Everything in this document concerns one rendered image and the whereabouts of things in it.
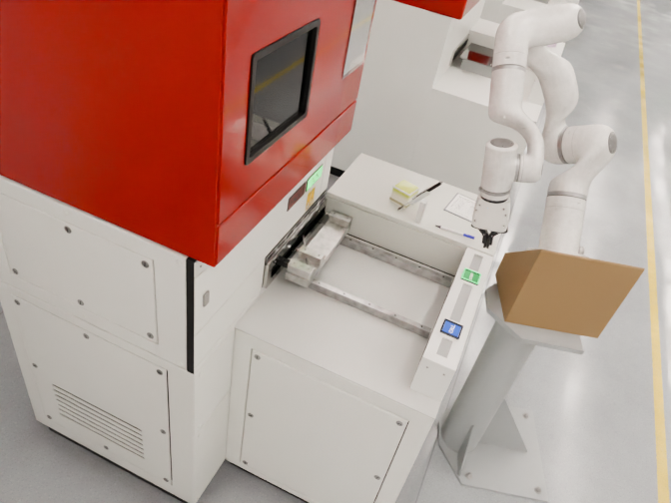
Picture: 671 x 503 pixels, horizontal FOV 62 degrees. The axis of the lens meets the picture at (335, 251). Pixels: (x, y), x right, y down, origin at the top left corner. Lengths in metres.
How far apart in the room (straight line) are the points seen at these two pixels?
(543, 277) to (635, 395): 1.52
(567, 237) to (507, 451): 1.14
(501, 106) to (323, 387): 0.93
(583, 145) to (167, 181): 1.26
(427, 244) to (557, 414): 1.27
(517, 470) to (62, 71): 2.21
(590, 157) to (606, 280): 0.38
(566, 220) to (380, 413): 0.82
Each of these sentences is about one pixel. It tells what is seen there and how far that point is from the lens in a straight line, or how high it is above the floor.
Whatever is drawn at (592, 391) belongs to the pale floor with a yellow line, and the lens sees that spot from 3.14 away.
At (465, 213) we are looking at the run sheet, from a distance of 2.11.
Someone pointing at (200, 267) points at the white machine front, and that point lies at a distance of 1.32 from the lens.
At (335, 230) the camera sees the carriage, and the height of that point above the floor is 0.88.
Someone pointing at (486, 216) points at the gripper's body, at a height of 1.21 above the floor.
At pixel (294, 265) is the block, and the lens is 1.77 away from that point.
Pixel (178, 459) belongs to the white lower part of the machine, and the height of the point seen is 0.34.
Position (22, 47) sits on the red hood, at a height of 1.59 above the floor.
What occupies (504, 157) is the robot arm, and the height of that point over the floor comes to 1.40.
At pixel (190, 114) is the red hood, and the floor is 1.58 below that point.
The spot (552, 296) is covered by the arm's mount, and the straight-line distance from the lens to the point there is 1.90.
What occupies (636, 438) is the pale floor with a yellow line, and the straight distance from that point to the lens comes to 3.08.
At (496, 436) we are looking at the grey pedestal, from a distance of 2.61.
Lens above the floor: 2.08
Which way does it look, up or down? 39 degrees down
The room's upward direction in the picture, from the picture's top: 12 degrees clockwise
